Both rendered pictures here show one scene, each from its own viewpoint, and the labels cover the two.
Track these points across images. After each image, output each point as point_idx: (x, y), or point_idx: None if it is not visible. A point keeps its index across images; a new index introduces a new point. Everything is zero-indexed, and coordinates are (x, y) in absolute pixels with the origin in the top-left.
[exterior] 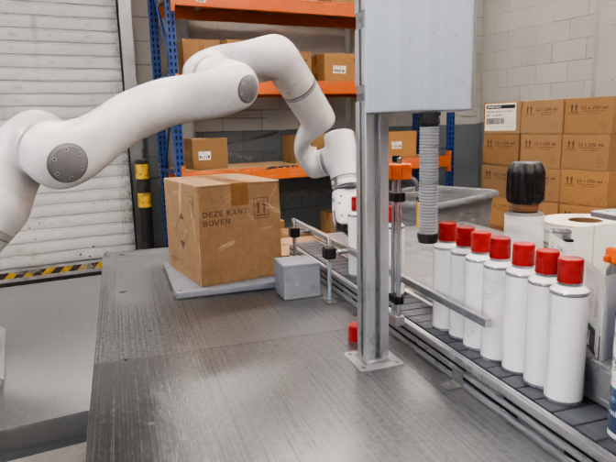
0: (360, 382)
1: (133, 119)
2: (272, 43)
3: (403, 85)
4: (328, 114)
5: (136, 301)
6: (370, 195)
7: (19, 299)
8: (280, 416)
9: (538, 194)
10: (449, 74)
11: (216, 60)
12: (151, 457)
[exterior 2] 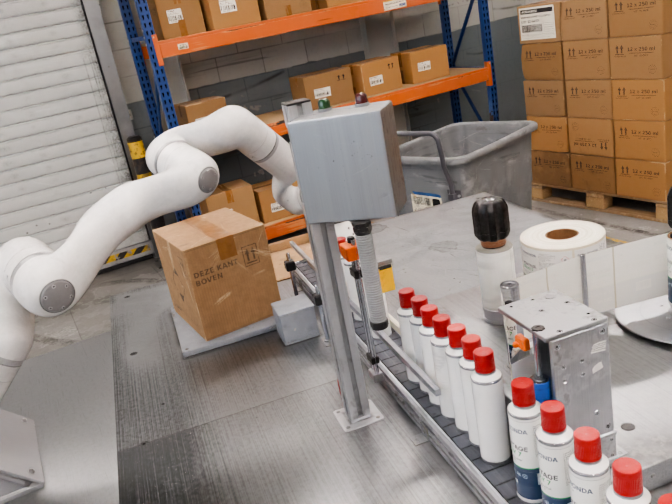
0: (343, 445)
1: (107, 234)
2: (226, 119)
3: (335, 200)
4: None
5: (147, 365)
6: (328, 285)
7: (39, 376)
8: (274, 492)
9: (502, 231)
10: (372, 188)
11: (174, 153)
12: None
